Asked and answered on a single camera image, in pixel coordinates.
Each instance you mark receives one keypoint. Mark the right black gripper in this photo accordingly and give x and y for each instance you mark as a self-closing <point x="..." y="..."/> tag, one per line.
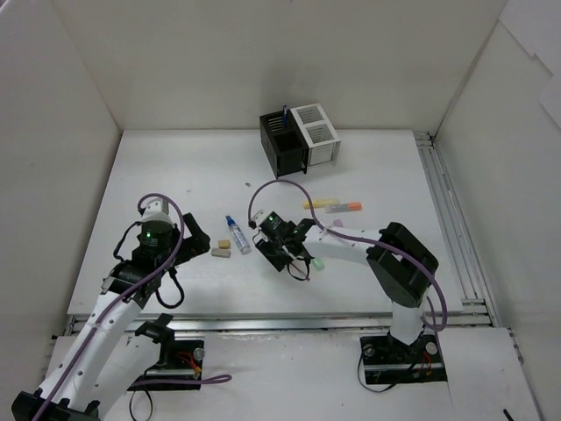
<point x="275" y="253"/>

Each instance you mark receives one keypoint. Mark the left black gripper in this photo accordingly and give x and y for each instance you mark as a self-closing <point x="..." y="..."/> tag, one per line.
<point x="188" y="242"/>

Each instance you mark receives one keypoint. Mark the blue gel pen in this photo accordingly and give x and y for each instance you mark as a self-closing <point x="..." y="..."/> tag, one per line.
<point x="285" y="116"/>

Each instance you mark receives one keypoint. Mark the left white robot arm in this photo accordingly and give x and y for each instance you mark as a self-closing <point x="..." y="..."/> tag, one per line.
<point x="94" y="374"/>

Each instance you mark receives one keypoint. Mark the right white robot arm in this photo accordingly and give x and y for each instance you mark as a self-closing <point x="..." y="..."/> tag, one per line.
<point x="401" y="264"/>

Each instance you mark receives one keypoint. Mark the grey eraser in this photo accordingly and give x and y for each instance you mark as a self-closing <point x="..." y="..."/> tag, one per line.
<point x="221" y="253"/>

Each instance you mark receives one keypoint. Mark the tan eraser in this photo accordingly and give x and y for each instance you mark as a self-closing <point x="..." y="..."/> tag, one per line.
<point x="224" y="244"/>

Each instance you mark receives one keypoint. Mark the green highlighter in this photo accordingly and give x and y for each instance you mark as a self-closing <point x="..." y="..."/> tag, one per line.
<point x="317" y="264"/>

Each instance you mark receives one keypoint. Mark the yellow highlighter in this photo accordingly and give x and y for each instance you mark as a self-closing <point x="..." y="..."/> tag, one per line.
<point x="320" y="203"/>

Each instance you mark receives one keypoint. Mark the orange highlighter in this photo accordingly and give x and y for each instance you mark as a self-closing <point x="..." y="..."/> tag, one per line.
<point x="343" y="207"/>

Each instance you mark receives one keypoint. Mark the black pen holder box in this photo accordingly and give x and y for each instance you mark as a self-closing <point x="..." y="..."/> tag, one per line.
<point x="285" y="149"/>

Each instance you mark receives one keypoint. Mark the white pen holder box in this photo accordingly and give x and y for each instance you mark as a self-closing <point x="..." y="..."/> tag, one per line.
<point x="319" y="134"/>

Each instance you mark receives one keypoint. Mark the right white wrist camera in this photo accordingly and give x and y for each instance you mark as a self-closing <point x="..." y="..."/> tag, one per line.
<point x="257" y="219"/>

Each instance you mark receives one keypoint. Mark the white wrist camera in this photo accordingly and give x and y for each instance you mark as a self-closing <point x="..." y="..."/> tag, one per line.
<point x="157" y="209"/>
<point x="257" y="219"/>

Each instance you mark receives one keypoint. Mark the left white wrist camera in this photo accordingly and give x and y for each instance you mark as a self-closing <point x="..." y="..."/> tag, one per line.
<point x="157" y="209"/>

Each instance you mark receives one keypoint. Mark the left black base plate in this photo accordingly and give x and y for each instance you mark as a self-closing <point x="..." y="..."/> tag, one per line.
<point x="181" y="361"/>

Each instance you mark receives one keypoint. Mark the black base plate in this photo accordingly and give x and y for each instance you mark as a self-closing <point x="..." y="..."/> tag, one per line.
<point x="385" y="363"/>
<point x="181" y="361"/>

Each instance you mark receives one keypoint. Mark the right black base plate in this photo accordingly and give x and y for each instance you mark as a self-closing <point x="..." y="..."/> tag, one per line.
<point x="385" y="363"/>

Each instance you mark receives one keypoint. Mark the aluminium front rail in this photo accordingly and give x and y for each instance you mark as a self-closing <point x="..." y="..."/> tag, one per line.
<point x="280" y="324"/>

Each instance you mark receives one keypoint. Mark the aluminium side rail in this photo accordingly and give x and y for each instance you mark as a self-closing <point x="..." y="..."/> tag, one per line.
<point x="477" y="299"/>

